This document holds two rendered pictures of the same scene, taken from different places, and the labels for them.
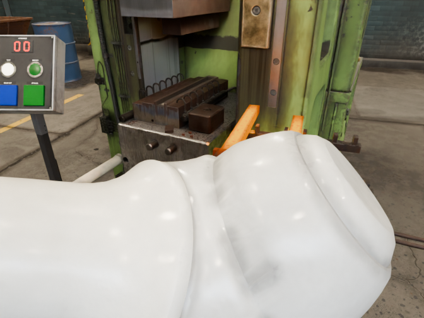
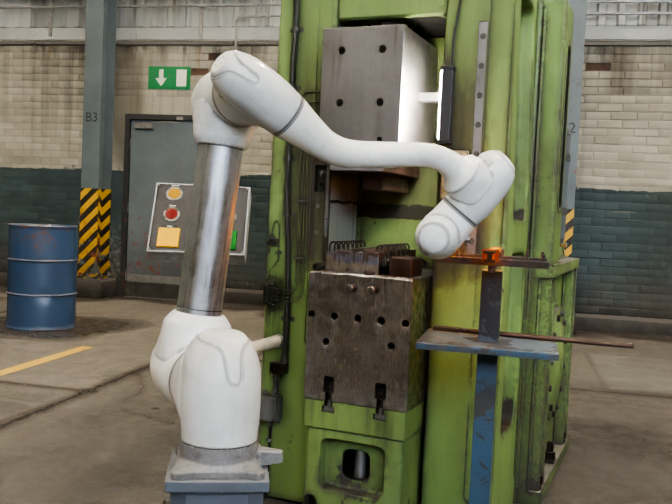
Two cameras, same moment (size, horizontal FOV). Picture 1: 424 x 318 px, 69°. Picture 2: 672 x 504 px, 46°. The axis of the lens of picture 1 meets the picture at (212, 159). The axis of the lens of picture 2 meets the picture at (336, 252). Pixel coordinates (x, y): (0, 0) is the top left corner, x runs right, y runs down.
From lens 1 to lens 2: 1.77 m
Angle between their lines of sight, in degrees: 26
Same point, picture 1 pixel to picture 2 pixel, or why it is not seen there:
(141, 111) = (335, 260)
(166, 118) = (364, 265)
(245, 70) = not seen: hidden behind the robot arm
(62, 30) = (63, 237)
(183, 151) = (385, 292)
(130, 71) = (314, 230)
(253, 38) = not seen: hidden behind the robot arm
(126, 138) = (318, 287)
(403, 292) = not seen: outside the picture
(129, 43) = (317, 201)
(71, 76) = (60, 320)
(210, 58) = (392, 229)
